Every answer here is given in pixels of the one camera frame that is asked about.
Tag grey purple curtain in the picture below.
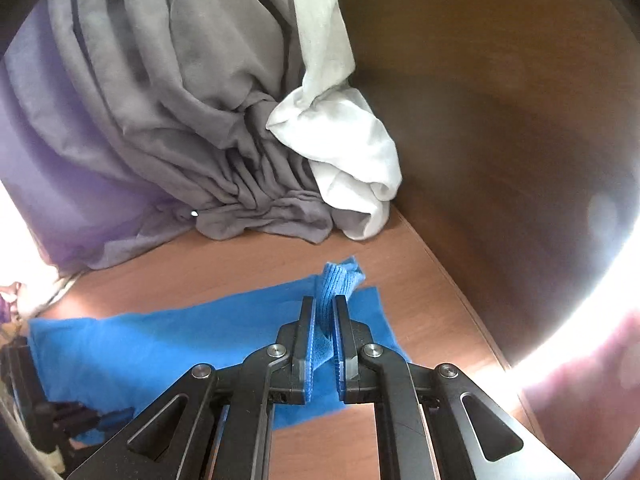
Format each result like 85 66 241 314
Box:
0 0 335 273

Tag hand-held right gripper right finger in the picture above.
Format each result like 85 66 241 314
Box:
334 295 576 480

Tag blue pants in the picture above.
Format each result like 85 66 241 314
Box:
27 256 401 447

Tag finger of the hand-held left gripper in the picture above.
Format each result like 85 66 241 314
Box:
50 401 135 441

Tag white curtain lining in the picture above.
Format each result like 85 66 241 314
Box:
266 0 404 241

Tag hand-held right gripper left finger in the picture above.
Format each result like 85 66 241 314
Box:
65 296 317 480

